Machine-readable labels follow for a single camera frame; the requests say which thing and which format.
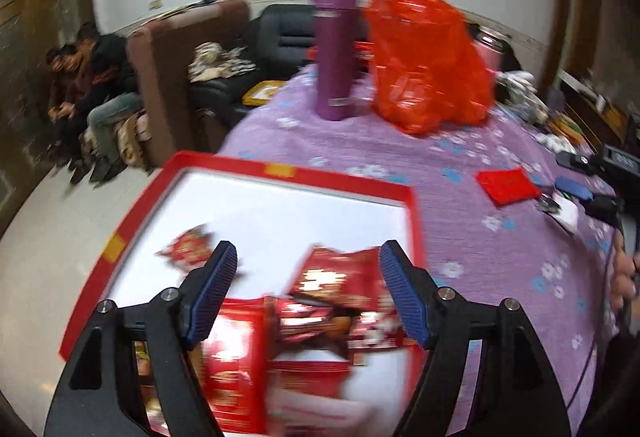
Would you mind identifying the purple thermos bottle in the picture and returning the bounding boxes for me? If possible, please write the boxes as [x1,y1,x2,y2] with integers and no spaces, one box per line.
[311,0,360,122]

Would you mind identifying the pink bottle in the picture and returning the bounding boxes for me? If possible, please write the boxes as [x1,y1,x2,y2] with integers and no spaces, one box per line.
[475,28,507,74]

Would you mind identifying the yellow tray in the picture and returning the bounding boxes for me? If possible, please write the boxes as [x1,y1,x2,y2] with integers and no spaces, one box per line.
[242,79,289,107]

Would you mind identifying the black sofa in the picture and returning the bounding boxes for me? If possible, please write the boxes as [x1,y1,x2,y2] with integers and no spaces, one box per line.
[190,4,321,128]

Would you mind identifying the brown armchair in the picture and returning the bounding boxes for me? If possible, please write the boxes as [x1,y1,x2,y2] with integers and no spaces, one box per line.
[126,0,251,168]

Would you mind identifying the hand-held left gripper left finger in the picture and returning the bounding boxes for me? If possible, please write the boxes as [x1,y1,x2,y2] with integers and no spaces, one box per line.
[47,241,238,437]

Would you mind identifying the red gift box white inside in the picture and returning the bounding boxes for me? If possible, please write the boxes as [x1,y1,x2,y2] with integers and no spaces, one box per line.
[59,151,426,437]

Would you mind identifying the orange plastic bag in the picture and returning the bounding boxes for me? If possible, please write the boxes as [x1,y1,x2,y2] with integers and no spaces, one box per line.
[364,0,495,135]

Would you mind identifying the red white-print snack packet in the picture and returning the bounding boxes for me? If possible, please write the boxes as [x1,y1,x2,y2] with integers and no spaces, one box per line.
[287,244,401,314]

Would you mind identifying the purple floral tablecloth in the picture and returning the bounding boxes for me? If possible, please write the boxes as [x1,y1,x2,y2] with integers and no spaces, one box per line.
[220,62,631,437]

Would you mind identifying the white wrapped pieces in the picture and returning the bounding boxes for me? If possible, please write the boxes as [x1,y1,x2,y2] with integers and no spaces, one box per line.
[539,131,568,154]

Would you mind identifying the patterned cloth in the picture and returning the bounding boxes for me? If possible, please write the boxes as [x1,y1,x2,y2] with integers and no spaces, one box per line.
[187,42,257,82]

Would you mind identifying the brown wooden door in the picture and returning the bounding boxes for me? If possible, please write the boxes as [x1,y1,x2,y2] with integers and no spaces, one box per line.
[0,0,97,238]

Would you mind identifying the white snack packet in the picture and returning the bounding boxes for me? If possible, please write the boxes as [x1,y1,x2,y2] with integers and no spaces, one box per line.
[537,191,582,235]

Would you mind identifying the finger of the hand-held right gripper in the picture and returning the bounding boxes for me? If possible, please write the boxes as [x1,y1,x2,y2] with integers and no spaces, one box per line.
[554,177,598,202]
[556,151,602,174]

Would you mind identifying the red patterned snack packet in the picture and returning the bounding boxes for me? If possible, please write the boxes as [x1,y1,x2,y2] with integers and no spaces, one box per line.
[155,224,242,279]

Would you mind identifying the person's right hand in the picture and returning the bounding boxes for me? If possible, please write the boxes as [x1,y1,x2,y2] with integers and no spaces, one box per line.
[612,237,640,314]

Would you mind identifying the dark brown snack packet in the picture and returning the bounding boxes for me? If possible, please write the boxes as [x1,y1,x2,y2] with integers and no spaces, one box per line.
[272,301,362,362]

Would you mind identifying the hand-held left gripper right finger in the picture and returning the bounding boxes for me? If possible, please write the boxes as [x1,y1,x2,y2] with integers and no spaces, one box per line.
[378,241,571,437]

